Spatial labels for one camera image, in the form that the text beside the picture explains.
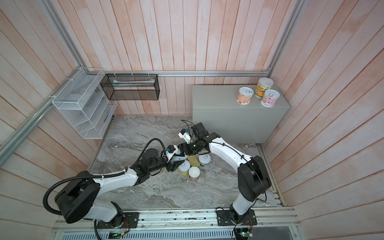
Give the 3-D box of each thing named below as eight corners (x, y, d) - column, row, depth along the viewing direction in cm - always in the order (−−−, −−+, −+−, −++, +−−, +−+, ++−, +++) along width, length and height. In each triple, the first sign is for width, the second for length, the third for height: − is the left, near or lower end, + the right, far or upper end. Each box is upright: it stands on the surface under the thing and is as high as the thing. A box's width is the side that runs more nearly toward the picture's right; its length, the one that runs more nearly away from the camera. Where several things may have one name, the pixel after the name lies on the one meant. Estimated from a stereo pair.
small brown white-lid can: (188, 180, 88) (188, 176, 83) (188, 170, 92) (188, 166, 87) (199, 180, 88) (200, 176, 83) (199, 170, 92) (199, 166, 87)
